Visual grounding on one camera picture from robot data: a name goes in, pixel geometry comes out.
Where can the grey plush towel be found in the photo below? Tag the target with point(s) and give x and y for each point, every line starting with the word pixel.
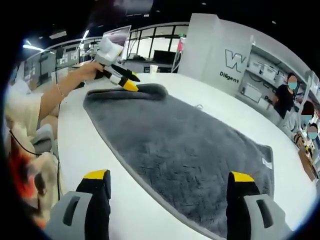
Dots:
pixel 175 155

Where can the person's left hand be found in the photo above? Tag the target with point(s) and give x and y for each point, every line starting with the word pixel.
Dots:
pixel 90 72

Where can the pink-lit display screen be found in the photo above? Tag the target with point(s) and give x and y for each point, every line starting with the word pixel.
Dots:
pixel 123 32

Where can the ceiling light strip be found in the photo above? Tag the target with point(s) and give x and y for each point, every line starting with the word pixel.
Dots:
pixel 31 46
pixel 85 35

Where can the white paper cup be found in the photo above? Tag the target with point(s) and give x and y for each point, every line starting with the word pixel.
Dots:
pixel 154 69

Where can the black monitor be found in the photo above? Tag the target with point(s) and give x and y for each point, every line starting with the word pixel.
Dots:
pixel 163 56

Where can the metal ladder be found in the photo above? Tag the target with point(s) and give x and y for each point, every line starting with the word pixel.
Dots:
pixel 176 62

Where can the pink cloth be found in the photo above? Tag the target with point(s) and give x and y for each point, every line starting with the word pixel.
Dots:
pixel 180 45

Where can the person's leg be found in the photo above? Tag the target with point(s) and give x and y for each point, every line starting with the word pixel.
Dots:
pixel 50 120

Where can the wooden tray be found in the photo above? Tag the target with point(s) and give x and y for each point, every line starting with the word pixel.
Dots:
pixel 308 165

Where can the white chair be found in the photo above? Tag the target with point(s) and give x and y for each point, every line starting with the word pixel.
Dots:
pixel 45 140

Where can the operator in patterned shirt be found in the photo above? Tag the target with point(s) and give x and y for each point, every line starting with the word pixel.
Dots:
pixel 25 155

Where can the group of white storage bins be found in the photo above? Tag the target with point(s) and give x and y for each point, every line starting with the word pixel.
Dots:
pixel 268 71

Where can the grey metal storage shelf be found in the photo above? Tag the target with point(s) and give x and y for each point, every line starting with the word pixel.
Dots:
pixel 311 82

